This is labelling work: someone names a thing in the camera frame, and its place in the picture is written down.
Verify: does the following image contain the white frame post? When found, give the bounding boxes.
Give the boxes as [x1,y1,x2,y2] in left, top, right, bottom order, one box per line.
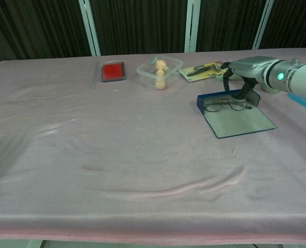
[183,0,202,53]
[78,0,101,56]
[252,0,275,50]

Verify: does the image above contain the eyeglasses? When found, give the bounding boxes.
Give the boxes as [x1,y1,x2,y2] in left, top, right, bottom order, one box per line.
[203,99,252,113]

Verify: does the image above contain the clear ink pad lid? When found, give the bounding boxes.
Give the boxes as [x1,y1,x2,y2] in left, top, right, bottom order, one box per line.
[89,61,103,90]

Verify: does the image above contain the red ink pad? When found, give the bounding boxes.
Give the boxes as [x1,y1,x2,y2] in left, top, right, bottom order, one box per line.
[101,61,127,83]

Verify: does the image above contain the pink tablecloth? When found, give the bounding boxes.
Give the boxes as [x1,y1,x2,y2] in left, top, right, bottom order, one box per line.
[0,46,306,245]

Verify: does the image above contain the dark blue rectangular box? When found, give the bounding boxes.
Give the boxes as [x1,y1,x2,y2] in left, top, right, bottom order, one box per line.
[196,89,277,140]

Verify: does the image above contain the clear plastic container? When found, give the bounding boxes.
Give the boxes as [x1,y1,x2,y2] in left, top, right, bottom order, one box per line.
[136,57,183,90]

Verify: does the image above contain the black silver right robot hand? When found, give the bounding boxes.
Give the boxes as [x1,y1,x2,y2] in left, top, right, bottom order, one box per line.
[220,56,279,100]

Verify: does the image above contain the razor in yellow package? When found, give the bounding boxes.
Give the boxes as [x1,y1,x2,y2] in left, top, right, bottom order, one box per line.
[179,61,225,83]

